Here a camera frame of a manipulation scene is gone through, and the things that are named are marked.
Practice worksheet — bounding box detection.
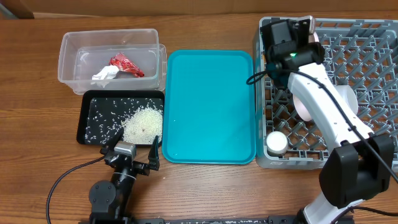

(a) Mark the black plastic tray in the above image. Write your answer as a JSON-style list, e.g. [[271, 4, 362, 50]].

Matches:
[[76, 90, 165, 146]]

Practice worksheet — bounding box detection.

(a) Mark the white napkin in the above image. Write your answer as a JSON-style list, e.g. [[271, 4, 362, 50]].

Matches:
[[92, 65, 119, 80]]

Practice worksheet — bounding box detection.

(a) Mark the teal serving tray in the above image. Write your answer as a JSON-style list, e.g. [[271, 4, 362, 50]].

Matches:
[[162, 50, 256, 165]]

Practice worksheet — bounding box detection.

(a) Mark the clear plastic bin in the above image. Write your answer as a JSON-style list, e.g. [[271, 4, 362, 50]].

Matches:
[[58, 29, 167, 95]]

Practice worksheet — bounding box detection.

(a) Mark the white cup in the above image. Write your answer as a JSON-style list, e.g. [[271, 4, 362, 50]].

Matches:
[[266, 131, 289, 156]]

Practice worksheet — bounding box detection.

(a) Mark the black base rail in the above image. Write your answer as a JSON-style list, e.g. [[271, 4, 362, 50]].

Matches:
[[132, 215, 305, 224]]

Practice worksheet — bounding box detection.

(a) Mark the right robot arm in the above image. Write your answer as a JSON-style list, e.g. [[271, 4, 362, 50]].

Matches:
[[259, 17, 397, 223]]

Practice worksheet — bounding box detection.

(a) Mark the grey dishwasher rack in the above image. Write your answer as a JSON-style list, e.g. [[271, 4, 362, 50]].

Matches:
[[255, 18, 397, 170]]

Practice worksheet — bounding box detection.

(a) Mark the grey bowl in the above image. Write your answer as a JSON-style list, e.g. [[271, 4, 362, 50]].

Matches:
[[335, 85, 359, 114]]

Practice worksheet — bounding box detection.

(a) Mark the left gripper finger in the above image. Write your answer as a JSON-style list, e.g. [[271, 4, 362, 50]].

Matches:
[[148, 136, 160, 171], [104, 128, 124, 149]]

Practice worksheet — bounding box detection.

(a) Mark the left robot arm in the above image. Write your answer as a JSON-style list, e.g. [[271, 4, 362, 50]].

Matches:
[[88, 129, 160, 223]]

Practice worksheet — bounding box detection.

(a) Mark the white rice pile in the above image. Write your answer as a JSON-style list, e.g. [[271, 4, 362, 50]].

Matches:
[[83, 98, 164, 145]]

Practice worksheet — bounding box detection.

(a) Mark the red snack wrapper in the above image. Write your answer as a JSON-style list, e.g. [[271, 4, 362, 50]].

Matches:
[[109, 52, 145, 77]]

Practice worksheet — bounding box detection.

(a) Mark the large white plate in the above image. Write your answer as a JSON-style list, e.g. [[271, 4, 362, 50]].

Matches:
[[308, 16, 319, 43]]

